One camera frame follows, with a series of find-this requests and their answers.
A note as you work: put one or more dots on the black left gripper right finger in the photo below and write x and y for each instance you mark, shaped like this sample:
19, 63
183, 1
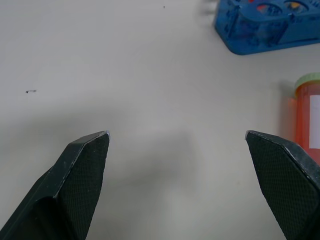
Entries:
287, 185

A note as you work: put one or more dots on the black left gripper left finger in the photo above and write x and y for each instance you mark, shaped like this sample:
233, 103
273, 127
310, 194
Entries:
75, 185

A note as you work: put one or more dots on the orange pill bottle green cap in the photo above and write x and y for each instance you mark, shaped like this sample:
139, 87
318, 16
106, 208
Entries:
306, 112

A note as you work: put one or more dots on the blue plastic tube rack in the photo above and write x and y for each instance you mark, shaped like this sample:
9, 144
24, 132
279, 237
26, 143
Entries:
262, 30

